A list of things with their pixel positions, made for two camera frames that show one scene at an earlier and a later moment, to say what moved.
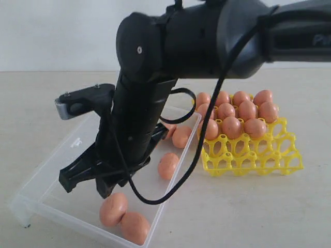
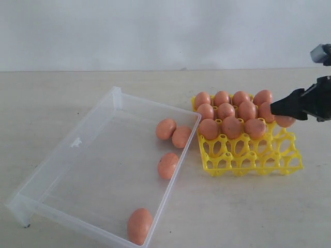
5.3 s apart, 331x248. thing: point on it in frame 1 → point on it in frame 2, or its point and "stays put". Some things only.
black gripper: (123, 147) → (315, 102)
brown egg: (167, 165) stays put
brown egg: (113, 208) → (285, 121)
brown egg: (254, 127) stays put
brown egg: (232, 127) stays put
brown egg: (202, 97) stays put
